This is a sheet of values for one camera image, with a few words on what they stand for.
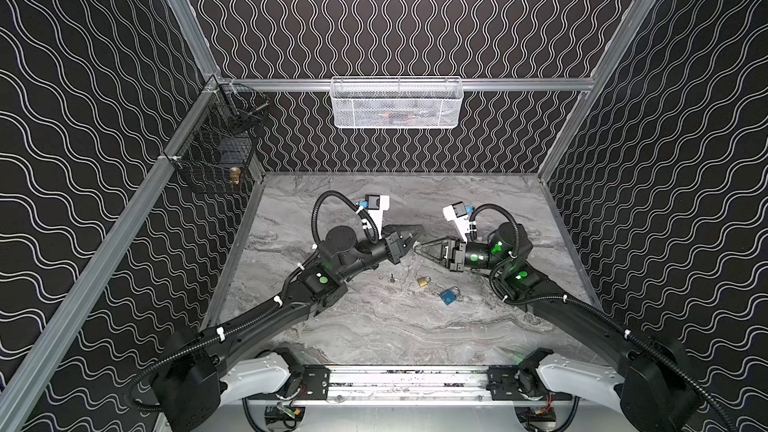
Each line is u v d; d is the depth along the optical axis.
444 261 0.63
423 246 0.65
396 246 0.59
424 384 0.76
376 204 0.61
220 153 0.98
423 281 0.92
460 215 0.64
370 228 0.57
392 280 0.92
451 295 0.90
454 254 0.62
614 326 0.45
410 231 0.64
